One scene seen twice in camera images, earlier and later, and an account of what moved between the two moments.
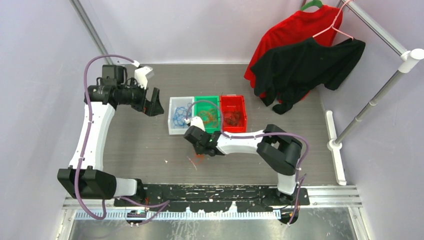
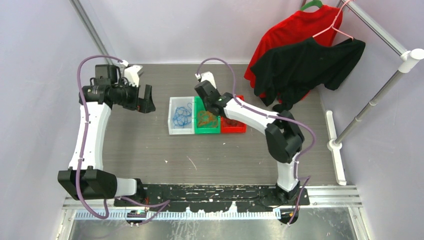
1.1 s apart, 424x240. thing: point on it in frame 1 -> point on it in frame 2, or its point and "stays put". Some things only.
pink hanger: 332,26 stays put
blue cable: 181,113 stays put
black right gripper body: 199,150 -> 207,105
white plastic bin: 178,107 stays put
